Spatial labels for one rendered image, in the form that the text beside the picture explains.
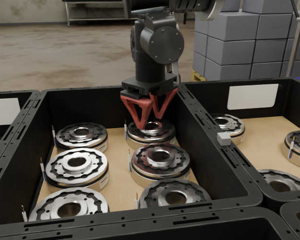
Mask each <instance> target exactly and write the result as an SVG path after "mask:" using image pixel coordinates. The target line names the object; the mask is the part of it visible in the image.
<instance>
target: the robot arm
mask: <svg viewBox="0 0 300 240"><path fill-rule="evenodd" d="M122 1H123V8H124V14H125V17H126V18H128V19H130V18H138V21H135V70H136V76H134V77H131V78H128V79H126V80H123V81H121V87H122V88H123V89H125V90H122V91H121V92H120V98H121V100H122V101H123V103H124V104H125V106H126V107H127V109H128V110H129V112H130V113H131V115H132V117H133V119H134V121H135V124H136V126H137V128H138V129H140V130H144V128H145V125H146V123H147V120H148V117H149V114H150V111H151V108H152V107H153V110H154V114H155V117H156V118H158V119H162V117H163V115H164V113H165V111H166V109H167V107H168V106H169V104H170V102H171V101H172V99H173V97H174V96H175V94H176V93H177V91H178V84H175V83H173V82H174V81H175V82H177V75H176V74H171V73H166V72H165V64H171V63H173V62H175V61H176V60H177V59H178V58H179V57H180V56H181V54H182V53H183V50H184V38H183V35H182V34H181V32H180V31H179V30H178V29H177V27H176V19H175V16H174V15H172V14H170V12H173V1H175V0H122ZM138 91H139V93H138ZM164 94H166V95H167V97H166V99H165V101H164V103H163V105H162V107H161V110H160V111H159V107H158V100H157V96H161V95H164ZM144 95H150V99H147V98H145V97H144ZM134 103H135V104H138V105H139V107H141V108H142V117H141V122H140V120H139V117H138V115H137V112H136V110H135V107H134Z"/></svg>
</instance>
